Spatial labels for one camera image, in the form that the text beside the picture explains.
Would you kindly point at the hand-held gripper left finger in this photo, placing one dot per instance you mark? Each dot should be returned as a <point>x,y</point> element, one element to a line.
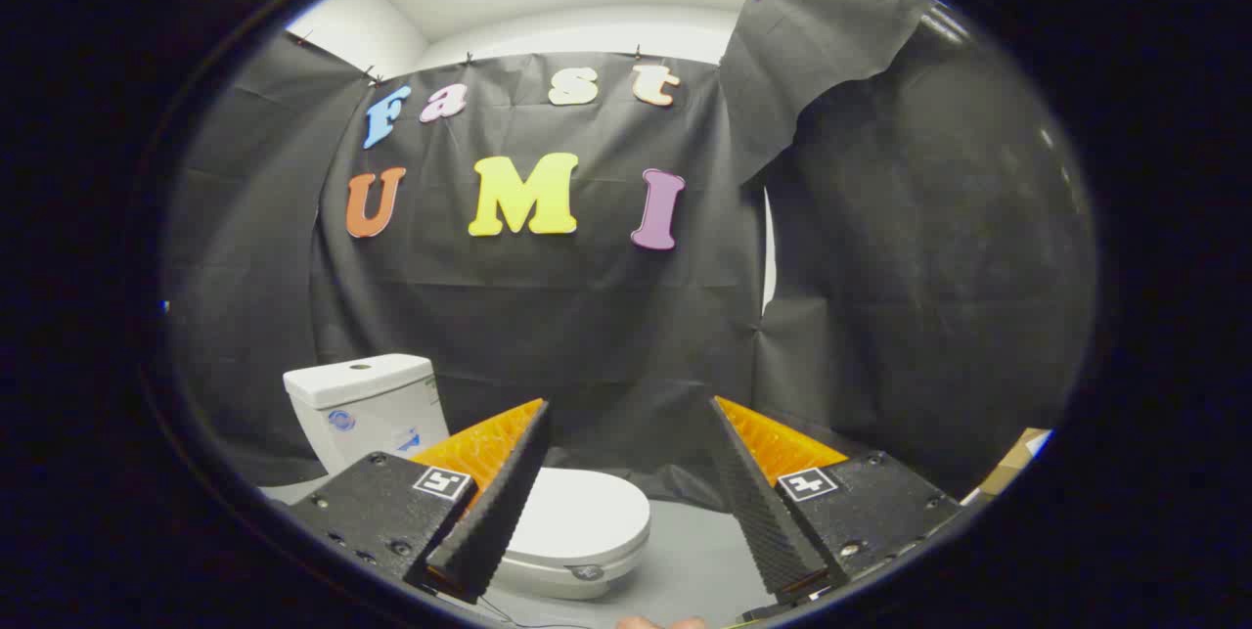
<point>497,512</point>

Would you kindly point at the brown cardboard box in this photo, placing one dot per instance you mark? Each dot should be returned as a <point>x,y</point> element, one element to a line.
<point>1012,463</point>

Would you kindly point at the white toilet lid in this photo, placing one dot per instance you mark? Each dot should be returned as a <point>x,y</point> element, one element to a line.
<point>577,512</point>

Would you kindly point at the black backdrop cloth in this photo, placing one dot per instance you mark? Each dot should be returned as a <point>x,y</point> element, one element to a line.
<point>587,316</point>

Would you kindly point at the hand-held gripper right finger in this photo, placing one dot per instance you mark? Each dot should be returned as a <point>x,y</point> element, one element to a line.
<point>763,512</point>

